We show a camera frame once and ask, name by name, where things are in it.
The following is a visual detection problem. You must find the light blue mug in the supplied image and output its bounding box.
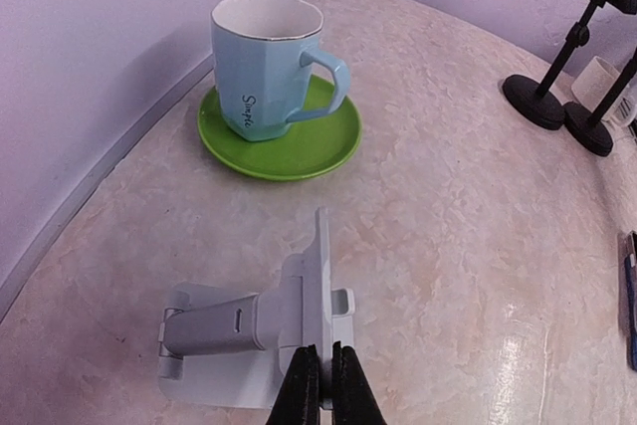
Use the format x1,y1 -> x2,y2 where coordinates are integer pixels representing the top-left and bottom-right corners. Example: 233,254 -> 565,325
211,0 -> 350,141

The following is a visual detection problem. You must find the cream ceramic mug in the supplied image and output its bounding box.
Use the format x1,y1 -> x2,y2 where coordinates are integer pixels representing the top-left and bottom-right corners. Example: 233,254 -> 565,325
571,56 -> 636,127

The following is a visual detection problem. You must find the white folding phone stand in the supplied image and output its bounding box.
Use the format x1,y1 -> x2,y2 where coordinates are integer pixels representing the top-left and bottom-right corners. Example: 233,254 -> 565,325
158,208 -> 355,410

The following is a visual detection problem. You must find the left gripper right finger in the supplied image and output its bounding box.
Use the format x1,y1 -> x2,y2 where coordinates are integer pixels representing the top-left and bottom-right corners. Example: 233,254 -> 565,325
331,341 -> 386,425

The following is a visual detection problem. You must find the centre bottom blue phone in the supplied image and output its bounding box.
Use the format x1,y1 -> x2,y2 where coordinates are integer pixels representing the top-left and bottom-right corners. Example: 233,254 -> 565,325
618,230 -> 636,372

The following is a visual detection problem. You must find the rear black pole stand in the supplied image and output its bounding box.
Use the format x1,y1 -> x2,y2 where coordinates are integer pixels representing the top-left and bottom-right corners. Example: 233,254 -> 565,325
502,0 -> 636,130

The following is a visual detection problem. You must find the green saucer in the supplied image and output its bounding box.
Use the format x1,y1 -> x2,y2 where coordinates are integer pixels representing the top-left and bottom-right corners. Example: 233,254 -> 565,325
197,89 -> 362,182

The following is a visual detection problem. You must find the front black pole stand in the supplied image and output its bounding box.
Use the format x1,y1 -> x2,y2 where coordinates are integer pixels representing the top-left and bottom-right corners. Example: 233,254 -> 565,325
564,54 -> 636,157

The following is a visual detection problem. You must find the black pole stand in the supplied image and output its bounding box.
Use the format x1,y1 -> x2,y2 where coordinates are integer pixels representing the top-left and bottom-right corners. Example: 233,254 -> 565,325
564,54 -> 636,157
502,0 -> 636,130

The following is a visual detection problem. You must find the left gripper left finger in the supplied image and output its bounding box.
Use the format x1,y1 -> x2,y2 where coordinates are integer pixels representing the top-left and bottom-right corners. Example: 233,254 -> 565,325
266,345 -> 319,425

